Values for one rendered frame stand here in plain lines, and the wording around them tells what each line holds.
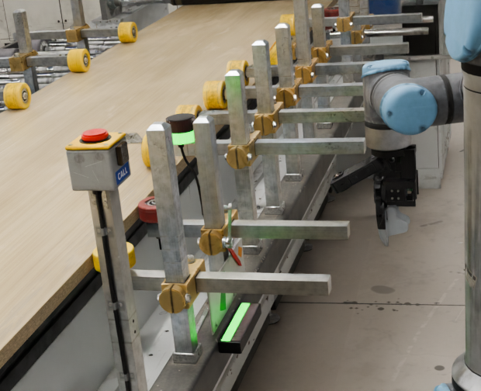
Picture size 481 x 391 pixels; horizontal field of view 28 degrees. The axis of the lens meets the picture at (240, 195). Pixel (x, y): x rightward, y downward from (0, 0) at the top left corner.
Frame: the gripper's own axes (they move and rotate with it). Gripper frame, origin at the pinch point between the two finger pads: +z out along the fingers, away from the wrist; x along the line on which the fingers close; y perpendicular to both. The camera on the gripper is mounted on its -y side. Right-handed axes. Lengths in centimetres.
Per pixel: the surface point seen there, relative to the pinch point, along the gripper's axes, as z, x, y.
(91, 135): -41, -57, -34
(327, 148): -11.9, 23.6, -14.7
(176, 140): -24.1, -6.9, -39.2
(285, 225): -3.5, -1.3, -19.9
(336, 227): -3.1, -1.4, -9.2
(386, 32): -3, 199, -22
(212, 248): -1.2, -8.4, -33.6
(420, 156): 66, 250, -16
